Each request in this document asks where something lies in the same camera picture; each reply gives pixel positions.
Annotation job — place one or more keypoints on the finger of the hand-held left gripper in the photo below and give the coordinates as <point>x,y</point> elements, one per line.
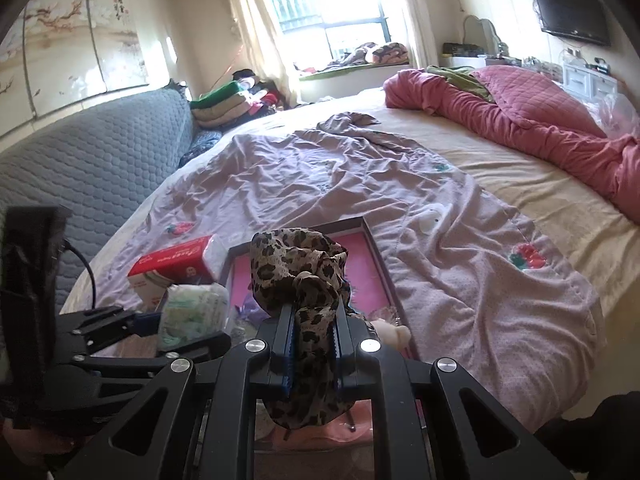
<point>145,324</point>
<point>200,349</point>

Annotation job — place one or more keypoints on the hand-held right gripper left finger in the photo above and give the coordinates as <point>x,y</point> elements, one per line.
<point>287,360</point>

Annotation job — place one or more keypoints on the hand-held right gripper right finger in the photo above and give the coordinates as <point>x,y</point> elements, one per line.
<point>340,360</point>

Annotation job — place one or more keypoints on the light green tissue pack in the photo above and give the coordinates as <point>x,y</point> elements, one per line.
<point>192,310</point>

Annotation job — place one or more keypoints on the pink book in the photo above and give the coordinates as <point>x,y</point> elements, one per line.
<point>385,280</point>
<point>365,270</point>

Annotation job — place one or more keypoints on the leopard print scarf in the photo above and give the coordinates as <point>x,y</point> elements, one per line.
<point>290,260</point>

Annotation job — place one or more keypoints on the person's left hand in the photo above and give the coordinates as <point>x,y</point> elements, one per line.
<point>30,447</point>

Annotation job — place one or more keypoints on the red and white carton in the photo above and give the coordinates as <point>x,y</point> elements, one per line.
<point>170,260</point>

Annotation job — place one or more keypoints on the grey quilted headboard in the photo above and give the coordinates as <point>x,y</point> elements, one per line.
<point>100,160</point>

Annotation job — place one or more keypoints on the lilac printed blanket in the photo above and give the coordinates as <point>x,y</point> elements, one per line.
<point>375,185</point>

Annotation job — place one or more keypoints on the dark floral pillow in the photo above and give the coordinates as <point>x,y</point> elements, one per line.
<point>200,147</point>

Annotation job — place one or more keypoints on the stack of folded blankets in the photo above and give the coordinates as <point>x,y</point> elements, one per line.
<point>225,105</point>

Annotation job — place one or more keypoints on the dark cloth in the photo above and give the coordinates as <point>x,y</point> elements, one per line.
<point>600,435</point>

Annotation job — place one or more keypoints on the green window sill mat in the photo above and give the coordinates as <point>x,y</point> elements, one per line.
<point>350,72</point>

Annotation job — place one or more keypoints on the olive green cloth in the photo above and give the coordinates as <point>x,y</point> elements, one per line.
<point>460,80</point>

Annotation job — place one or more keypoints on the clothes on window sill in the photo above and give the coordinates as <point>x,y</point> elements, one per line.
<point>370,55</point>

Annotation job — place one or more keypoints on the pink quilt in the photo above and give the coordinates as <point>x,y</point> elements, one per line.
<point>550,125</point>

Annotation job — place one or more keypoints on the cream curtain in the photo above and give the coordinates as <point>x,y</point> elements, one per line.
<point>417,10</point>
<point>255,25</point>

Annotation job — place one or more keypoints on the black storage box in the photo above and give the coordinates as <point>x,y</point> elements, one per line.
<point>462,49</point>

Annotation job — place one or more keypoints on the scalloped table mirror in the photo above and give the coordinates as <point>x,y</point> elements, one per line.
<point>480,35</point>

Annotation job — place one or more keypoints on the window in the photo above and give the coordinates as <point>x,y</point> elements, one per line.
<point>340,5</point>

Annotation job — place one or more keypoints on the clear pink plastic bag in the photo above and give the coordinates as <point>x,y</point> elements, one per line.
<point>620,115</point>

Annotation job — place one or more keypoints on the white drawer cabinet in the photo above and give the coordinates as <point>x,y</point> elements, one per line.
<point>590,80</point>

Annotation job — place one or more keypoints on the blossom wall painting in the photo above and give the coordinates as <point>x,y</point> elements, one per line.
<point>65,50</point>

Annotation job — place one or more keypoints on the black wall television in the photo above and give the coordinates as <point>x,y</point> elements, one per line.
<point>570,12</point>

